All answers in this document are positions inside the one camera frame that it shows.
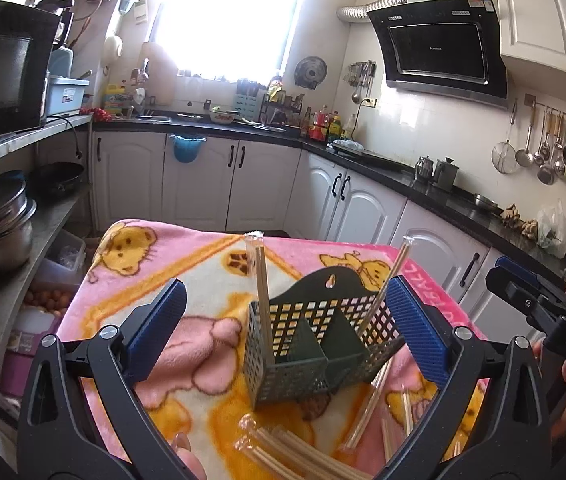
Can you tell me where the person's left hand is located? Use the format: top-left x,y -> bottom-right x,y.
171,432 -> 207,480

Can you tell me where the pink cartoon bear blanket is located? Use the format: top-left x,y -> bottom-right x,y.
59,219 -> 468,479

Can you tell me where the hanging steel ladle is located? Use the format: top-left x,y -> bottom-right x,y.
515,105 -> 537,168

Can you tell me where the steel canister pot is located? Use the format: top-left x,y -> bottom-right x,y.
432,157 -> 458,193

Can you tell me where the stainless steel pot stack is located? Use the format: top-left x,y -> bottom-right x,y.
0,179 -> 37,272

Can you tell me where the dark green utensil basket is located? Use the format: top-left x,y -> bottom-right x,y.
243,266 -> 405,410

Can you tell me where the steel kettle pot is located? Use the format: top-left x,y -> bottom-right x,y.
414,156 -> 434,183

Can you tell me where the black wok pan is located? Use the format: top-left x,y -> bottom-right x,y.
29,162 -> 85,200

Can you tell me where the black range hood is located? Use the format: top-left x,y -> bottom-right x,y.
369,0 -> 507,108

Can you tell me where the yellow oil bottle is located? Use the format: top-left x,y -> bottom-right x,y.
326,113 -> 343,143

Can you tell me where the blue hanging trash bin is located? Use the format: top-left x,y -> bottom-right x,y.
168,133 -> 207,164

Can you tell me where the red condiment bottle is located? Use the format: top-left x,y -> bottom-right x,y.
308,108 -> 330,143

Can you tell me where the blue plastic storage box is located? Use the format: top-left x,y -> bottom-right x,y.
44,76 -> 89,117

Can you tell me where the black microwave oven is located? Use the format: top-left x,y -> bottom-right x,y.
0,1 -> 60,134

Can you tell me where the wire mesh strainer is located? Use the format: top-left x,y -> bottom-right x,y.
491,100 -> 518,174

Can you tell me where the round wall vent fan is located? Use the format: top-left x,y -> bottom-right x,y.
294,55 -> 327,90

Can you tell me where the silver exhaust duct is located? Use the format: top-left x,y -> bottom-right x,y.
336,0 -> 408,24

